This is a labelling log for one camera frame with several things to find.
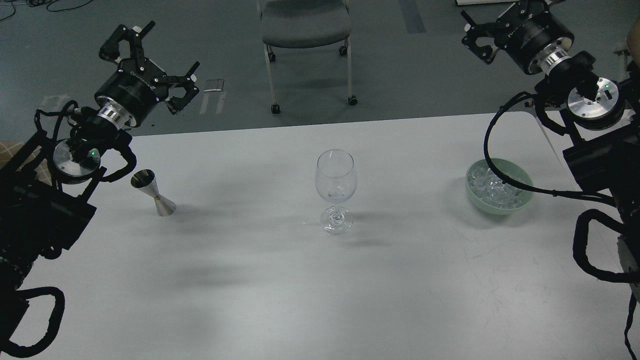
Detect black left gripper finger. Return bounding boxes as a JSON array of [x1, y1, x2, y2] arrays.
[[154, 61, 201, 116], [99, 21, 156, 67]]

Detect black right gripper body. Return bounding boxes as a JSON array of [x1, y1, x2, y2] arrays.
[[494, 9, 575, 75]]

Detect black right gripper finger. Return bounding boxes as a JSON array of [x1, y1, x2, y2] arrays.
[[460, 10, 507, 65], [505, 0, 565, 19]]

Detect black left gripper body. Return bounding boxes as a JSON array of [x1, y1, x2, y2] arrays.
[[94, 58, 169, 128]]

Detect steel double jigger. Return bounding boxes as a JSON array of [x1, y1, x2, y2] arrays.
[[130, 169, 177, 217]]

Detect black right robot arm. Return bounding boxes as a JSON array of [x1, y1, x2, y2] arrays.
[[461, 0, 640, 335]]

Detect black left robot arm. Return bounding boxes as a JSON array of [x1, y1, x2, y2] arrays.
[[1, 21, 199, 359]]

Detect pile of ice cubes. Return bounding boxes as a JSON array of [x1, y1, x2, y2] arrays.
[[466, 166, 525, 211]]

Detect clear wine glass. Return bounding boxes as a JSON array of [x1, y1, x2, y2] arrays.
[[315, 149, 358, 236]]

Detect metal floor plate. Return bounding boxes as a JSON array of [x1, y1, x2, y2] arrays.
[[202, 79, 226, 92]]

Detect white chair at right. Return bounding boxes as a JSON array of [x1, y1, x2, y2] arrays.
[[613, 18, 640, 81]]

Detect beige checkered armchair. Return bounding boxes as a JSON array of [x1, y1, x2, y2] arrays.
[[0, 139, 25, 170]]

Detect green bowl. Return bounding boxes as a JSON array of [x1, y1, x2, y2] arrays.
[[465, 159, 534, 215]]

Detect grey office chair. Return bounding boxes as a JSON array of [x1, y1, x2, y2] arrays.
[[256, 0, 359, 115]]

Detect black floor cables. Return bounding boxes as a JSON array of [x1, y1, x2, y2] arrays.
[[0, 0, 94, 22]]

